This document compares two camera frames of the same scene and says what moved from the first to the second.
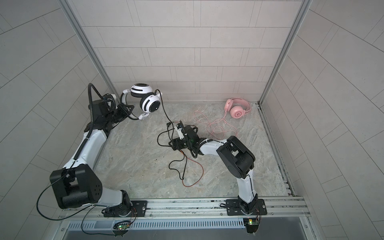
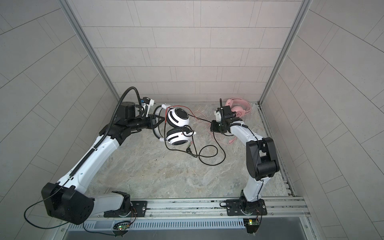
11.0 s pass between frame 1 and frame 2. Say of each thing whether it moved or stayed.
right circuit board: stayed
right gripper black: moved
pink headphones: stayed
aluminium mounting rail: stayed
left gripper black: moved
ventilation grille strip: stayed
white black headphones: moved
